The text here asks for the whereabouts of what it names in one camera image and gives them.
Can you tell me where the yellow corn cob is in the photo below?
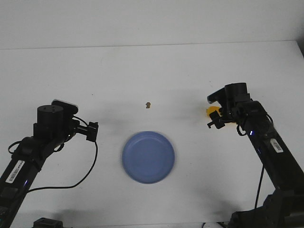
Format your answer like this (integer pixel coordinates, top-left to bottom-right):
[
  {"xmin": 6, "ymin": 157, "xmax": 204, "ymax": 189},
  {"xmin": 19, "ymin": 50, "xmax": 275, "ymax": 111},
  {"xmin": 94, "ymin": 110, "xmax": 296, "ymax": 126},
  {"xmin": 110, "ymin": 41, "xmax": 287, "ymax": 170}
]
[{"xmin": 206, "ymin": 106, "xmax": 235, "ymax": 124}]

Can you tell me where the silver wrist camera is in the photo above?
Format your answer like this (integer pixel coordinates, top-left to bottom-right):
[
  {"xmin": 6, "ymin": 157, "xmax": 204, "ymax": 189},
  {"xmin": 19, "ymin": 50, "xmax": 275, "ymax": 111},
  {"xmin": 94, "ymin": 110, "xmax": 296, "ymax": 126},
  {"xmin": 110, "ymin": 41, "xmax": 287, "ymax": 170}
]
[
  {"xmin": 51, "ymin": 99, "xmax": 79, "ymax": 115},
  {"xmin": 207, "ymin": 88, "xmax": 226, "ymax": 104}
]

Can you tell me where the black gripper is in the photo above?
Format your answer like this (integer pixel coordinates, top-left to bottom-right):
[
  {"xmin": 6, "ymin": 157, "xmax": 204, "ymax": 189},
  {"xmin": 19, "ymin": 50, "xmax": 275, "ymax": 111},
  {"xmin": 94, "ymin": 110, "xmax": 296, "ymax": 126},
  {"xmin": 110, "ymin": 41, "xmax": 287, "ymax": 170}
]
[
  {"xmin": 73, "ymin": 122, "xmax": 99, "ymax": 142},
  {"xmin": 207, "ymin": 111, "xmax": 225, "ymax": 129}
]

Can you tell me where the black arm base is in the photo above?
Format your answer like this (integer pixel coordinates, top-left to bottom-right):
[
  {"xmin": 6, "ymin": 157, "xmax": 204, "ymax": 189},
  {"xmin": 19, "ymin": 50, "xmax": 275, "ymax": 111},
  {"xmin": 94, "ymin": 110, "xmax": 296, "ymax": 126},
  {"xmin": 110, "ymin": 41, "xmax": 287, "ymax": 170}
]
[
  {"xmin": 227, "ymin": 190, "xmax": 304, "ymax": 228},
  {"xmin": 33, "ymin": 218, "xmax": 63, "ymax": 228}
]

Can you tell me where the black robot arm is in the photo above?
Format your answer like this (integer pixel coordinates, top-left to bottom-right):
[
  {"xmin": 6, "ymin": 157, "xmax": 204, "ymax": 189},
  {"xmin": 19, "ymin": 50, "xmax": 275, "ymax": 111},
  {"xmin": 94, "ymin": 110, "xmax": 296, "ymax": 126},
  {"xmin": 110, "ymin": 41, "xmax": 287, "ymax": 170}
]
[
  {"xmin": 207, "ymin": 83, "xmax": 304, "ymax": 212},
  {"xmin": 0, "ymin": 100, "xmax": 98, "ymax": 228}
]

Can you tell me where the small brown crumb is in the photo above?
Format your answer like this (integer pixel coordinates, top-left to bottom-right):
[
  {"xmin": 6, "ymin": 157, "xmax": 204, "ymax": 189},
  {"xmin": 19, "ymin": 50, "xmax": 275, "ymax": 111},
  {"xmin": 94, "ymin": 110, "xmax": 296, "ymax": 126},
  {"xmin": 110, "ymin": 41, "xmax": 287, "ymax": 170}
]
[{"xmin": 145, "ymin": 102, "xmax": 151, "ymax": 109}]

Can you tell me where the blue round plate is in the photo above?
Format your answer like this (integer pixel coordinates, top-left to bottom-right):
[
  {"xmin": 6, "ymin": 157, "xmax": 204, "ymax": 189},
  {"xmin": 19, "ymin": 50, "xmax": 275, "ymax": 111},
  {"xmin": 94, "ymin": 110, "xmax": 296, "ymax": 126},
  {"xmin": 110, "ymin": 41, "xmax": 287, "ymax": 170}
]
[{"xmin": 122, "ymin": 131, "xmax": 176, "ymax": 184}]

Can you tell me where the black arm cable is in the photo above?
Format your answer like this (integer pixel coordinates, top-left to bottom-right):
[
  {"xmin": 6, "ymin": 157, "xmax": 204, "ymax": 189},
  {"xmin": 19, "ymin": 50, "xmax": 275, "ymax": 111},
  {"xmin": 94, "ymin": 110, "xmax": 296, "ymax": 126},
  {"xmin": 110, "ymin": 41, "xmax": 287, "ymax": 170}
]
[
  {"xmin": 7, "ymin": 116, "xmax": 99, "ymax": 193},
  {"xmin": 235, "ymin": 111, "xmax": 276, "ymax": 210}
]

